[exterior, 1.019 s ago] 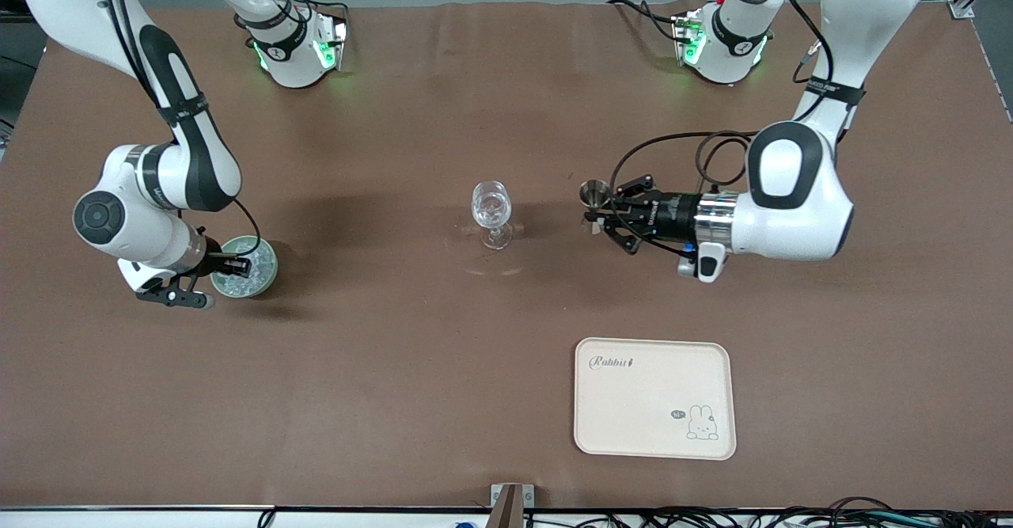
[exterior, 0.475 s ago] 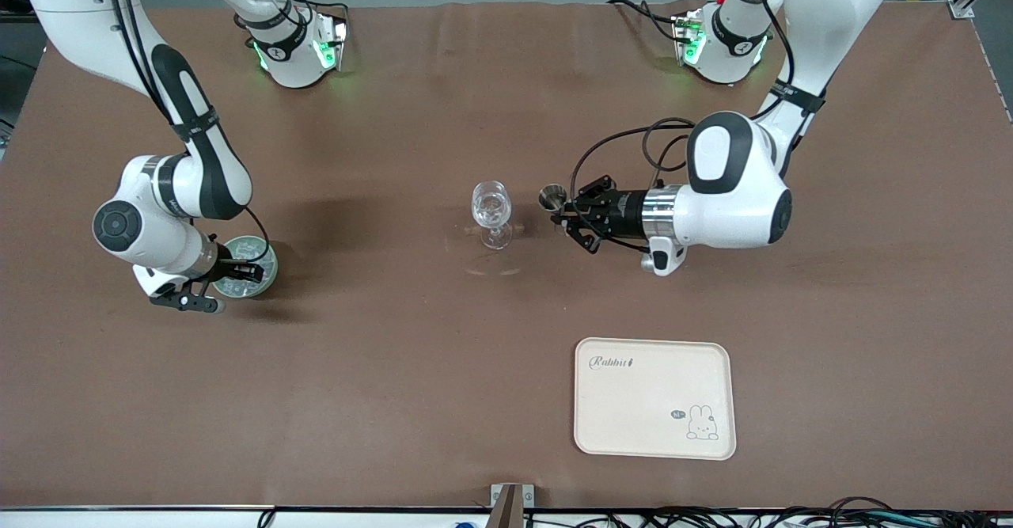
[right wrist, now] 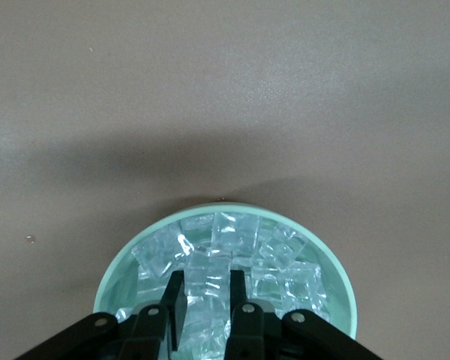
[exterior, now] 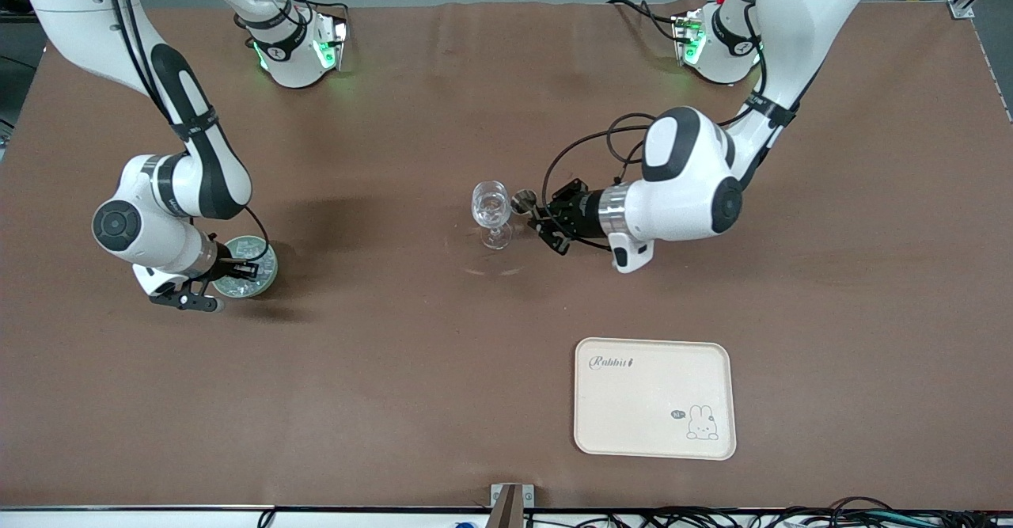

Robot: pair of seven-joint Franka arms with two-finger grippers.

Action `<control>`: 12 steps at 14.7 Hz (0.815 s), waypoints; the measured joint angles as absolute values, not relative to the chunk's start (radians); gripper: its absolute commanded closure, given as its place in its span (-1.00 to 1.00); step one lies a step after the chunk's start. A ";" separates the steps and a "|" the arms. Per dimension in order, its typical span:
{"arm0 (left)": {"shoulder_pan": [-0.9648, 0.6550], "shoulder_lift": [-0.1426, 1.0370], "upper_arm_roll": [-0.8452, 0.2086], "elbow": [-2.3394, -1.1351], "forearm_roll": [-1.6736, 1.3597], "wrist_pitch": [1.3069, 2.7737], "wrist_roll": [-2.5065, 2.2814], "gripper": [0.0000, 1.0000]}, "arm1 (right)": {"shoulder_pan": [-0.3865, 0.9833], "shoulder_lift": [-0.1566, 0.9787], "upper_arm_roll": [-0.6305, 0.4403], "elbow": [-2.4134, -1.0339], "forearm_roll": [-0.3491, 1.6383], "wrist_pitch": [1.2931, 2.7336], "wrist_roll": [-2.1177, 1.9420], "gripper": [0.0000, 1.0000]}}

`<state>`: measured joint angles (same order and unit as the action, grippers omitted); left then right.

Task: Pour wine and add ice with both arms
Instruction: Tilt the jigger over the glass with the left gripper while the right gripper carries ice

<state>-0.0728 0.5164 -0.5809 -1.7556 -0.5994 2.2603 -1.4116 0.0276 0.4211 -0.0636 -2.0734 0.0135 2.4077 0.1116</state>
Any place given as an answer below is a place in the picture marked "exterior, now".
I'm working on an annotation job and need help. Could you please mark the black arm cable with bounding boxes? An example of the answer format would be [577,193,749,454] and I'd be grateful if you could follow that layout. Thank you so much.
[542,112,662,253]
[99,0,271,266]

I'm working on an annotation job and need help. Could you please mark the clear ice cube pile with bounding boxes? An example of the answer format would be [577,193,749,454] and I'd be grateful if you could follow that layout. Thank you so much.
[218,240,274,295]

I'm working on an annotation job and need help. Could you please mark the green ice bowl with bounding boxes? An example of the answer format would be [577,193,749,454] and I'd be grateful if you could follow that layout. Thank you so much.
[210,235,279,300]

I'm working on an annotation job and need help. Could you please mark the clear wine glass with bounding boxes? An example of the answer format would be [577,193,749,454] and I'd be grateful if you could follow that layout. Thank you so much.
[472,180,515,251]

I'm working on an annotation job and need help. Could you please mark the white rabbit print tray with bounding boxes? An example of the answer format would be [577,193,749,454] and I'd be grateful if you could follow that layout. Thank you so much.
[574,337,738,461]

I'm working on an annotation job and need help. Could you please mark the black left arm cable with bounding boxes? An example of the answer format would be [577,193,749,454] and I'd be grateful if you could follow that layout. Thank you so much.
[542,112,662,253]

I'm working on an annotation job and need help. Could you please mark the silver base connector box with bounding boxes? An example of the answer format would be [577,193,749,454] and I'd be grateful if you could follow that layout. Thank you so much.
[673,12,707,66]
[313,13,349,71]

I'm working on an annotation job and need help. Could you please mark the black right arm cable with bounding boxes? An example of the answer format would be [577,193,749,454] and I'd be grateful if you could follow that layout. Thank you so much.
[99,0,271,266]

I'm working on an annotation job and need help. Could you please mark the brown table cloth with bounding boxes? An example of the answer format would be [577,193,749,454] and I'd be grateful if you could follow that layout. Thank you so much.
[0,2,1013,511]

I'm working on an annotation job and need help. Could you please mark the tangled black cables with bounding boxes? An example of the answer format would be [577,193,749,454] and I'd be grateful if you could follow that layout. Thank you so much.
[526,496,1013,528]

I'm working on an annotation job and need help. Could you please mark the grey metal mount bracket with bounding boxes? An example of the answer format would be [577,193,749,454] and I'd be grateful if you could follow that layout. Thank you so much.
[490,483,536,528]

